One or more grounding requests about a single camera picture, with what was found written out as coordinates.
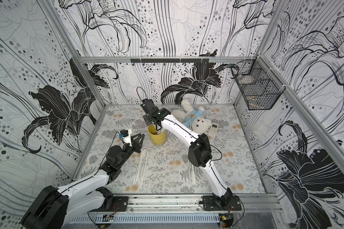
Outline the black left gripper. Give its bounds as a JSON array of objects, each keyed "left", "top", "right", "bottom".
[{"left": 116, "top": 133, "right": 145, "bottom": 168}]

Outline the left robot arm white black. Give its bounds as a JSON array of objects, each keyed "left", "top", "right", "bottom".
[{"left": 20, "top": 130, "right": 145, "bottom": 229}]

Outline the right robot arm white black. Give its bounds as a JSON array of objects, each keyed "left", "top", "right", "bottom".
[{"left": 140, "top": 99, "right": 233, "bottom": 210}]

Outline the bundle of wrapped straws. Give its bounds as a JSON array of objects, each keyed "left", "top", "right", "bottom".
[{"left": 154, "top": 126, "right": 165, "bottom": 135}]

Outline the yellow metal cup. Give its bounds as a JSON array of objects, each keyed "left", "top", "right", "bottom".
[{"left": 148, "top": 125, "right": 167, "bottom": 146}]

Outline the white plush bunny toy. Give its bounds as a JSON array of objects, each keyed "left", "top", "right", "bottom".
[{"left": 172, "top": 99, "right": 212, "bottom": 135}]

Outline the white remote control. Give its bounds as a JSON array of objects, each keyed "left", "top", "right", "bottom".
[{"left": 209, "top": 123, "right": 218, "bottom": 136}]

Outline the horizontal aluminium back bar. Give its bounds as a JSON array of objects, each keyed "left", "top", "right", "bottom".
[{"left": 78, "top": 56, "right": 255, "bottom": 64}]

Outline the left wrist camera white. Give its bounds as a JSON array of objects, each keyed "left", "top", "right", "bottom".
[{"left": 119, "top": 129, "right": 132, "bottom": 147}]

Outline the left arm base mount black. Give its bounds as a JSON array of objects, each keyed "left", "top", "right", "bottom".
[{"left": 95, "top": 187, "right": 129, "bottom": 212}]

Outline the white slotted cable duct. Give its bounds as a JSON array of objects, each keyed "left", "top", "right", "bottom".
[{"left": 70, "top": 213, "right": 219, "bottom": 224}]

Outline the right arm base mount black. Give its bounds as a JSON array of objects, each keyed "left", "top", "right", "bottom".
[{"left": 199, "top": 190, "right": 242, "bottom": 212}]

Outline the black wire basket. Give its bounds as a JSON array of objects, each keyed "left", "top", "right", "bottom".
[{"left": 230, "top": 57, "right": 283, "bottom": 111}]

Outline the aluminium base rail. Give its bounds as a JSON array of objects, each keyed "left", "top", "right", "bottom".
[{"left": 120, "top": 193, "right": 282, "bottom": 214}]

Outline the aluminium frame post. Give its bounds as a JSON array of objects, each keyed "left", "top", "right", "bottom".
[{"left": 37, "top": 1, "right": 106, "bottom": 109}]

